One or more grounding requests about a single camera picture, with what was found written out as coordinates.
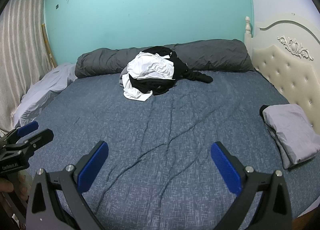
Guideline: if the pale grey bed sheet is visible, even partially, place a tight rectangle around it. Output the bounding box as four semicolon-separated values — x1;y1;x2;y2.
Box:
14;63;78;129

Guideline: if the white polo shirt black trim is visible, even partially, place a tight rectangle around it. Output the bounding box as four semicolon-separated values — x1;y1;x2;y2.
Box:
127;52;175;80

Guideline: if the bed with blue cover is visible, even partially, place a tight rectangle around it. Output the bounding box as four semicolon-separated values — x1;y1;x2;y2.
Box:
15;70;320;230

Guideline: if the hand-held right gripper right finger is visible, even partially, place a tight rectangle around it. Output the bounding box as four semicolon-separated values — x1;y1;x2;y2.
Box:
211;141;293;230

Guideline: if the folded light grey garment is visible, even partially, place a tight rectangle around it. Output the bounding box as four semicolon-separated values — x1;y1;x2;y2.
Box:
262;104;320;164

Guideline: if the plain white garment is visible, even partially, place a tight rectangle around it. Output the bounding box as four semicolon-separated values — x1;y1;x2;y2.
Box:
122;75;153;102

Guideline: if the crumpled grey garment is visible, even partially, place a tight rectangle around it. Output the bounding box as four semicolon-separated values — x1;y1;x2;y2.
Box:
118;68;130;89

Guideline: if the rolled dark grey duvet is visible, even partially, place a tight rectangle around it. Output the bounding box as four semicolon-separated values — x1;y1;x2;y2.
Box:
75;38;255;79

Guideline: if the cream tufted headboard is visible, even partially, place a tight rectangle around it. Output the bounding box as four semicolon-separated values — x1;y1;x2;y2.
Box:
244;13;320;130

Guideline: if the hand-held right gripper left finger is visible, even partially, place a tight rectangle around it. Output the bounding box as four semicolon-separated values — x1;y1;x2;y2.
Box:
25;140;109;230

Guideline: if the black knit garment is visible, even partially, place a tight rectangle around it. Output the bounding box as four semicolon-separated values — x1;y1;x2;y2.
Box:
184;68;214;84

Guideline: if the striped beige curtain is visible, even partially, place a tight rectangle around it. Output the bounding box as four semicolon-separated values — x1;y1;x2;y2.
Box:
0;0;59;133

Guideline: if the person's left hand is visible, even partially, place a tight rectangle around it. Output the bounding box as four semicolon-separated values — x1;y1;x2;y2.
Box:
0;172;30;204

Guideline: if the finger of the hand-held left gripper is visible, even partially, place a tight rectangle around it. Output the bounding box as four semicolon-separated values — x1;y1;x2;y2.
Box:
0;120;39;145
5;129;54;156

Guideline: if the folded grey shirt stack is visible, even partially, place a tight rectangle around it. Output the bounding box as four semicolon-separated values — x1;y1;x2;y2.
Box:
259;105;270;121

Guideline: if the wooden pole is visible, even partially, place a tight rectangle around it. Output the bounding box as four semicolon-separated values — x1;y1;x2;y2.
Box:
41;23;58;68

